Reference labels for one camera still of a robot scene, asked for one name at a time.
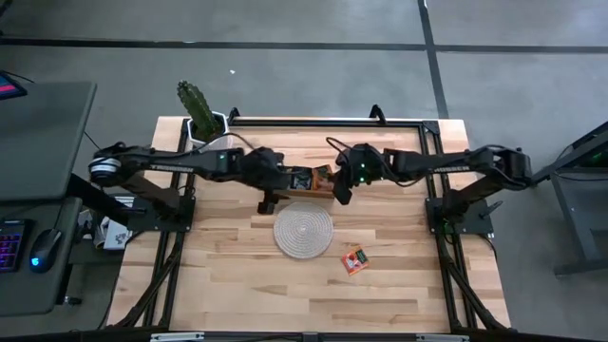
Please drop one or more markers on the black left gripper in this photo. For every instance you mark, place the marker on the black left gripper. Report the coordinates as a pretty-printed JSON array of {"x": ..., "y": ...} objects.
[{"x": 268, "y": 178}]

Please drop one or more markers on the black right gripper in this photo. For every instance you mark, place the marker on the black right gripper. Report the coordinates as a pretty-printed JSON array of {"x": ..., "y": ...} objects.
[{"x": 361, "y": 166}]

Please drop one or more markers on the blackcurrant tea packet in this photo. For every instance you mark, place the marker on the blackcurrant tea packet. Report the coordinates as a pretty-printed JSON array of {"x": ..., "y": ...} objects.
[{"x": 300, "y": 180}]

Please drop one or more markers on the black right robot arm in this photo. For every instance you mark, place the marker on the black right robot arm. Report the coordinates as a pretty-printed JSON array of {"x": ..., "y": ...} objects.
[{"x": 451, "y": 164}]

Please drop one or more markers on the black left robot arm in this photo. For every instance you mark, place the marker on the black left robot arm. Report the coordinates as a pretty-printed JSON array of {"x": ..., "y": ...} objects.
[{"x": 180, "y": 164}]

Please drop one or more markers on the wooden tea box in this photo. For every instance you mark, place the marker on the wooden tea box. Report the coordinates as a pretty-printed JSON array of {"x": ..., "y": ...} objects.
[{"x": 313, "y": 193}]

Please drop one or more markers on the white plant pot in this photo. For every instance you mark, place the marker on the white plant pot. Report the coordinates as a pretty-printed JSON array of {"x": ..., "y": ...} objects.
[{"x": 223, "y": 138}]

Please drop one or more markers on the round woven white placemat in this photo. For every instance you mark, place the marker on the round woven white placemat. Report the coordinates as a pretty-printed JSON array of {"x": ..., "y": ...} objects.
[{"x": 304, "y": 230}]

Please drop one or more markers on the green cactus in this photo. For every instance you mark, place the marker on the green cactus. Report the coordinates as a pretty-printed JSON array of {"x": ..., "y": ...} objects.
[{"x": 197, "y": 104}]

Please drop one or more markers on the white box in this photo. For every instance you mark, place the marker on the white box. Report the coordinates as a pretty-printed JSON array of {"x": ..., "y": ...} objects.
[{"x": 116, "y": 235}]

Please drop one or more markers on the black side table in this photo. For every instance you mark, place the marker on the black side table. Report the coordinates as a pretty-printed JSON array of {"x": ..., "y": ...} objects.
[{"x": 579, "y": 199}]

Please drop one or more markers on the large grey panel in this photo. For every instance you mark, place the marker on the large grey panel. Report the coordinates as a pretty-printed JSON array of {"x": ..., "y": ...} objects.
[{"x": 43, "y": 138}]

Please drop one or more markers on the black computer mouse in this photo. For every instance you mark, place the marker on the black computer mouse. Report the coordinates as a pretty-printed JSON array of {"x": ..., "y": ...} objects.
[{"x": 45, "y": 249}]

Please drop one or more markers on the grey desk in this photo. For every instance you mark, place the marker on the grey desk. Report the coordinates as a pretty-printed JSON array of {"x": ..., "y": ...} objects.
[{"x": 43, "y": 294}]

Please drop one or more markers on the black keyboard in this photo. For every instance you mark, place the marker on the black keyboard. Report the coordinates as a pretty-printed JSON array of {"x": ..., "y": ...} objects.
[{"x": 10, "y": 244}]

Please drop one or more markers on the tablet screen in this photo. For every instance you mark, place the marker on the tablet screen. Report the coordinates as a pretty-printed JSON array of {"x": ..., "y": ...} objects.
[{"x": 9, "y": 88}]

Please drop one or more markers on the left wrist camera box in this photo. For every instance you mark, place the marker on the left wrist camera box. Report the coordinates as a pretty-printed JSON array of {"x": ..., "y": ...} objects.
[{"x": 263, "y": 157}]

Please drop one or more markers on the silver mounting bracket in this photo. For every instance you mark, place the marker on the silver mounting bracket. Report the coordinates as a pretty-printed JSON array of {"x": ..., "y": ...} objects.
[
  {"x": 442, "y": 338},
  {"x": 176, "y": 336}
]

